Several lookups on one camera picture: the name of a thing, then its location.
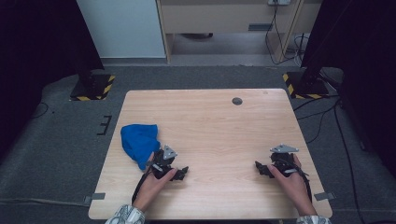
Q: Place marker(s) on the person's right hand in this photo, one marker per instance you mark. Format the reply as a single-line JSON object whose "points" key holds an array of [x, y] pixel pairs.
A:
{"points": [[294, 189]]}

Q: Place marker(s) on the black curtain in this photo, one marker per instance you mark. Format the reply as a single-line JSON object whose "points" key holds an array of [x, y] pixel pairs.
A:
{"points": [[37, 46], [364, 62]]}

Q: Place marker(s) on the person's left hand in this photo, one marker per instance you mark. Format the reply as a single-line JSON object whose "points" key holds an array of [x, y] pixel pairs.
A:
{"points": [[152, 191]]}

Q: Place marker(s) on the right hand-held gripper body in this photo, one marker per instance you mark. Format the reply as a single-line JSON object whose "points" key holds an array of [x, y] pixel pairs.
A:
{"points": [[282, 160]]}

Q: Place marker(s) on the black stand base yellow stripes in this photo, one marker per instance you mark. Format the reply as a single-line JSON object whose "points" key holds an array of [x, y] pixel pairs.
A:
{"points": [[306, 88], [93, 88]]}

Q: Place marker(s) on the grey tape piece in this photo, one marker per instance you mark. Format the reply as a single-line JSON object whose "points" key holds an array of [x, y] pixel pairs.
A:
{"points": [[98, 196], [324, 196]]}

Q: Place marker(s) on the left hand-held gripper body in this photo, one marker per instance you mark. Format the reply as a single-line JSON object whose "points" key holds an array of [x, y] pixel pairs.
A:
{"points": [[162, 163]]}

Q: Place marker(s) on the blue cloth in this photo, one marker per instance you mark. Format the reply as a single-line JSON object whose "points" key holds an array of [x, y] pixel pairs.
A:
{"points": [[139, 141]]}

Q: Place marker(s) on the white power strip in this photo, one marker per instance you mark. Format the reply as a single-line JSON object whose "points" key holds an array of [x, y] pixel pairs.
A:
{"points": [[279, 2]]}

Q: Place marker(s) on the light wooden cabinet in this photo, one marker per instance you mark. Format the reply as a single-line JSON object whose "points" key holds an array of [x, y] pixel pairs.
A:
{"points": [[218, 18]]}

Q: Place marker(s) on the dark round table grommet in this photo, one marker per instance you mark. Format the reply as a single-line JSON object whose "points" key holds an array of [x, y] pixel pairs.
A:
{"points": [[237, 101]]}

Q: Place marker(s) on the white panel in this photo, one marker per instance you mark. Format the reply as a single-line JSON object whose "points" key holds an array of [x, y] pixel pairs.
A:
{"points": [[121, 28]]}

